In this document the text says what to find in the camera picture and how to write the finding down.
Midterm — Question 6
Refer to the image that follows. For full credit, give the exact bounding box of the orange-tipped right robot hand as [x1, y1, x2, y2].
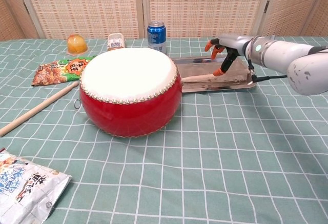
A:
[204, 34, 254, 77]

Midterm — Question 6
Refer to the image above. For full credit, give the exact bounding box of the red and white drum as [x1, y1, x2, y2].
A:
[78, 47, 183, 138]

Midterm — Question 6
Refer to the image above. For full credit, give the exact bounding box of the green checked tablecloth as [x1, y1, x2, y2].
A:
[0, 36, 328, 224]

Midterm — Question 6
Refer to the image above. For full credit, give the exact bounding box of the white snack bag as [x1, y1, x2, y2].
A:
[0, 148, 73, 224]

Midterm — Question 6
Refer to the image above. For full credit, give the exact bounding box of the blue drink can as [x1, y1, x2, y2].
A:
[147, 21, 168, 55]

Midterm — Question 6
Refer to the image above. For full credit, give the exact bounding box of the tea bottle with label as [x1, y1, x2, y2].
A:
[106, 32, 127, 52]

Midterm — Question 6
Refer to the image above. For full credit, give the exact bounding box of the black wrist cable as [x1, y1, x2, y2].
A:
[247, 59, 288, 83]

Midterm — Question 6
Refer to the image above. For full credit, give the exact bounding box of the bamboo folding screen panel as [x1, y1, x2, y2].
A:
[140, 0, 270, 39]
[261, 0, 312, 38]
[15, 0, 144, 40]
[0, 0, 29, 42]
[299, 0, 328, 36]

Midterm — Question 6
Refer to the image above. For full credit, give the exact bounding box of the green and orange snack bag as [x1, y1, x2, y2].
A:
[31, 55, 98, 87]

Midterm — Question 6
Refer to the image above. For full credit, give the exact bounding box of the wooden drumstick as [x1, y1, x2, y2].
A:
[0, 80, 79, 138]
[182, 73, 224, 83]

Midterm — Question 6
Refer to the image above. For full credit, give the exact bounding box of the stainless steel tray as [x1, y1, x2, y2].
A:
[171, 55, 258, 93]

